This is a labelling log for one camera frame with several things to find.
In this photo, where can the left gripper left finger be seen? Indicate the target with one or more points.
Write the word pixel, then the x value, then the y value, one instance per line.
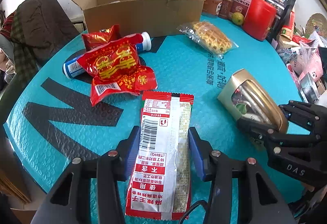
pixel 69 199

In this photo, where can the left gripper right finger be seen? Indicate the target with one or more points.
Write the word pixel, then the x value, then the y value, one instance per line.
pixel 259 201

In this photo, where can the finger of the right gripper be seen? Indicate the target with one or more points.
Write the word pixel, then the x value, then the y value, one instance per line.
pixel 311 117
pixel 260 134

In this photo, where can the gold windowed snack box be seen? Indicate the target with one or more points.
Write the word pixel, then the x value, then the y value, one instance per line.
pixel 243 96

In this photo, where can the red white long snack packet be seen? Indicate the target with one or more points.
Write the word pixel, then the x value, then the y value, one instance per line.
pixel 160 184

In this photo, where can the large red snack bag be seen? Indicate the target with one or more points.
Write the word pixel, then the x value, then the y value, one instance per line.
pixel 116 68

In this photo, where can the waffle pastry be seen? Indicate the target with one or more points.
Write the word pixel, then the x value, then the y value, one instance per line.
pixel 208 36

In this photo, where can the small red snack bag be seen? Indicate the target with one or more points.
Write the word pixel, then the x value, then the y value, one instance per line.
pixel 96 39

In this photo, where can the blue white tablet tube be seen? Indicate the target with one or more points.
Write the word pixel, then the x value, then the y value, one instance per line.
pixel 72 68

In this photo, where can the red cylindrical container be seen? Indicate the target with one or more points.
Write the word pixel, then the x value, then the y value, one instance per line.
pixel 259 19

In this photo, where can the green yellow fruit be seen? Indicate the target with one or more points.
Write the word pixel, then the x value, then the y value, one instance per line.
pixel 237 18

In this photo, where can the brown label jar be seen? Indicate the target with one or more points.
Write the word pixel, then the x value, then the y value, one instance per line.
pixel 212 7

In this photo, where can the pink jar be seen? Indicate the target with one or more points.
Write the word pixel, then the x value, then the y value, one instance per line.
pixel 239 6

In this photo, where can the brown cardboard box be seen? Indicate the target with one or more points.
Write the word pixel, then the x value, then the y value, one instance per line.
pixel 157 17

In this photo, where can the dark brown jacket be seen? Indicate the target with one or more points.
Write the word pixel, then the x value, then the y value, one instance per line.
pixel 40 28

